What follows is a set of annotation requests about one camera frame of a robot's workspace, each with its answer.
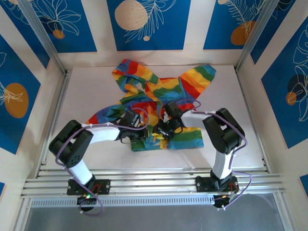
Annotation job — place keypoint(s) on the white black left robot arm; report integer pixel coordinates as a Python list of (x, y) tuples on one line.
[(103, 133)]

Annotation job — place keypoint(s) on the aluminium frame post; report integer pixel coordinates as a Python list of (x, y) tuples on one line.
[(256, 33), (41, 33)]

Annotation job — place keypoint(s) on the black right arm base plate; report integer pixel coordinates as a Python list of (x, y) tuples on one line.
[(203, 184)]

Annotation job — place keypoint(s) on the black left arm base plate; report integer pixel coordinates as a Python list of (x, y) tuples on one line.
[(103, 186)]

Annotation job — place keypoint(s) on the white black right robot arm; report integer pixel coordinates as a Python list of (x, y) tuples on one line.
[(222, 161)]

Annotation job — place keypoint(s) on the aluminium table side rail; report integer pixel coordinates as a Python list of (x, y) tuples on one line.
[(253, 125), (54, 125)]

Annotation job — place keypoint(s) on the blue floral wall panel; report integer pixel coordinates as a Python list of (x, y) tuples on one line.
[(228, 24), (288, 96), (16, 101), (72, 24), (272, 36), (26, 31), (154, 24)]

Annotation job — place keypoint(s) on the grey metal sheet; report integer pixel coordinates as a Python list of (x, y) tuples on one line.
[(154, 219)]

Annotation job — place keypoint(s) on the rainbow striped hooded jacket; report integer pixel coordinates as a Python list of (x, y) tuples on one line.
[(168, 89)]

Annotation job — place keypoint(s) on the aluminium mounting rail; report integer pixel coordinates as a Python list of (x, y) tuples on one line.
[(154, 185)]

